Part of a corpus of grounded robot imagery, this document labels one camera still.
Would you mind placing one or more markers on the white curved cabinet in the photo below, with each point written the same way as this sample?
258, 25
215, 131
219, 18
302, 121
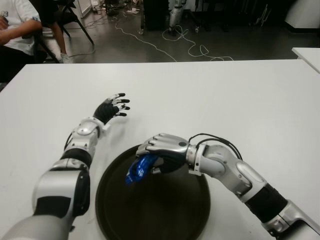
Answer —
305, 13

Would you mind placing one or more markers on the left robot hand black silver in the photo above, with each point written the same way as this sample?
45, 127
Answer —
106, 111

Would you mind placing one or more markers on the black cabinet on casters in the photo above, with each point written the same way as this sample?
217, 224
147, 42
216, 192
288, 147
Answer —
155, 15

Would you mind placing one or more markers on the left robot arm silver black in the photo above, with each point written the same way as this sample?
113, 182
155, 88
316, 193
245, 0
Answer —
57, 180

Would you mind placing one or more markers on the white side table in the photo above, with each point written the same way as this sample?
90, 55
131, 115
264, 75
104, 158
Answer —
308, 56

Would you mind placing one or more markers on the right robot arm silver black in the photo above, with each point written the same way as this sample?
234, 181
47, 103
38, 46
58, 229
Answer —
250, 182

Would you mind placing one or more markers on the blue Oreo cookie packet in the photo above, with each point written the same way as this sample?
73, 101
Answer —
140, 170

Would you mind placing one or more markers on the seated person in white shirt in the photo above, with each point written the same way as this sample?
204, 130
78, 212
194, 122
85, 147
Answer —
15, 30

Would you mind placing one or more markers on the right robot hand black silver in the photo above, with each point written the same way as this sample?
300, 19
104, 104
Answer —
170, 150

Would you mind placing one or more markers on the silver robot leg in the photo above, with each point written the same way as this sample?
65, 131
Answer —
175, 13

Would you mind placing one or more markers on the black wheeled stand frame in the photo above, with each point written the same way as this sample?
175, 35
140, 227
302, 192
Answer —
207, 15

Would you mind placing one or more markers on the black folding chair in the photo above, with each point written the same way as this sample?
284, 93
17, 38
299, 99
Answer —
72, 15

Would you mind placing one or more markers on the bare leg with white shoe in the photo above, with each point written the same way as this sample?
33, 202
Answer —
58, 37

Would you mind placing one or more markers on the round dark brown tray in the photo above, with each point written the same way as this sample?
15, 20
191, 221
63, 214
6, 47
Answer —
162, 207

